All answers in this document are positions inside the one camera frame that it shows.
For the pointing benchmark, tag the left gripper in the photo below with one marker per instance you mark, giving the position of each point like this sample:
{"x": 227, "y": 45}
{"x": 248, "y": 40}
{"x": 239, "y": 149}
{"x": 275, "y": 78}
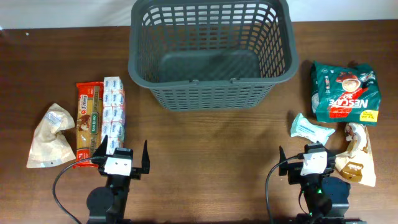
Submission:
{"x": 135, "y": 173}

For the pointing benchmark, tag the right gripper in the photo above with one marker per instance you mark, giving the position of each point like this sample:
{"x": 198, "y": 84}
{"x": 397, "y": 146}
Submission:
{"x": 293, "y": 170}

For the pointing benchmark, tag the beige brown snack pouch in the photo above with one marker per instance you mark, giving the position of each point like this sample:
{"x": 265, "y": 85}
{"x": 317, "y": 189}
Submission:
{"x": 356, "y": 163}

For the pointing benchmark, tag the green Nescafe coffee bag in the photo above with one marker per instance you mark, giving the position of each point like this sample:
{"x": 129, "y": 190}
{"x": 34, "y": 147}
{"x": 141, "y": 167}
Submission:
{"x": 345, "y": 94}

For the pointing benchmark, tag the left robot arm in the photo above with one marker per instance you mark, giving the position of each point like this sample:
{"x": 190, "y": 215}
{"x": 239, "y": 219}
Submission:
{"x": 107, "y": 204}

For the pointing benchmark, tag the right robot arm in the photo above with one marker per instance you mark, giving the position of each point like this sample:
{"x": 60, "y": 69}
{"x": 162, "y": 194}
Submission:
{"x": 326, "y": 196}

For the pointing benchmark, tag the Kleenex tissue multipack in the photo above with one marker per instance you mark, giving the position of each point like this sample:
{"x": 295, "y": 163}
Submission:
{"x": 114, "y": 115}

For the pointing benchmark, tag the San Remo spaghetti packet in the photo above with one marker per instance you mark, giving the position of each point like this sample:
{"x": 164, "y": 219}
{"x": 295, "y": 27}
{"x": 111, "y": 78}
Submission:
{"x": 89, "y": 118}

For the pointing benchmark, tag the beige powder pouch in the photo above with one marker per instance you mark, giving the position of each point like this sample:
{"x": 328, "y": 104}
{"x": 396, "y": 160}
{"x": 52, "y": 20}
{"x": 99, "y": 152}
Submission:
{"x": 49, "y": 147}

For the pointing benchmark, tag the grey plastic basket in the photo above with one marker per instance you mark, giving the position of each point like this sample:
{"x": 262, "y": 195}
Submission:
{"x": 211, "y": 55}

